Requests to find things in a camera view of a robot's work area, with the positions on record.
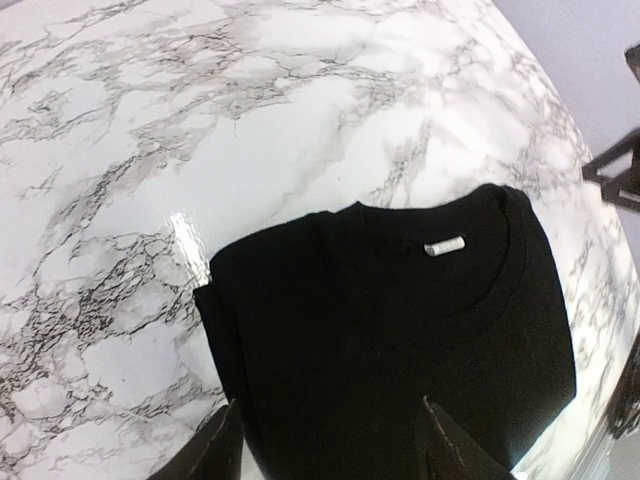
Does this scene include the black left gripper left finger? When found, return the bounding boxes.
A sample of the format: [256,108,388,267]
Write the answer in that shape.
[152,400,244,480]

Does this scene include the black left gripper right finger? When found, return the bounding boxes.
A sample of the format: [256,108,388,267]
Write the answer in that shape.
[419,397,515,480]

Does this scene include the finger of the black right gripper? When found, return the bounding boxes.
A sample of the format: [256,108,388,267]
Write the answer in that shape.
[582,132,639,210]

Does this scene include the black t-shirt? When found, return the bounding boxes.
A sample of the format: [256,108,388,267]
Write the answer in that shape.
[194,184,576,479]

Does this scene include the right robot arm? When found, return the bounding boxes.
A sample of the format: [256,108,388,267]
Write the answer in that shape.
[582,127,639,439]

